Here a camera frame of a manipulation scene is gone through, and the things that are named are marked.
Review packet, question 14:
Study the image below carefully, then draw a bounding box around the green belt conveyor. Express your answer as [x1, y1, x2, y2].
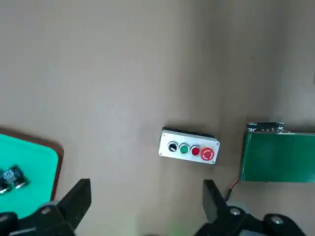
[240, 121, 315, 184]

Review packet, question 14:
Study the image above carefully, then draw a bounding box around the grey push-button control box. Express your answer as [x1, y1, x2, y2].
[158, 126, 221, 165]

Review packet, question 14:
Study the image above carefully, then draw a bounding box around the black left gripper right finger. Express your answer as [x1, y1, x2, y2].
[194, 179, 307, 236]

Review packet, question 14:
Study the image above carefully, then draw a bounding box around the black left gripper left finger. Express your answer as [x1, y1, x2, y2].
[0, 178, 92, 236]

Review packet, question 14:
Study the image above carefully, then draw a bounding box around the green plastic tray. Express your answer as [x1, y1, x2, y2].
[0, 132, 64, 219]

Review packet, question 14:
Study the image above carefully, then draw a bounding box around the red and black conveyor wire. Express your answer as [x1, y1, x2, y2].
[224, 179, 241, 201]

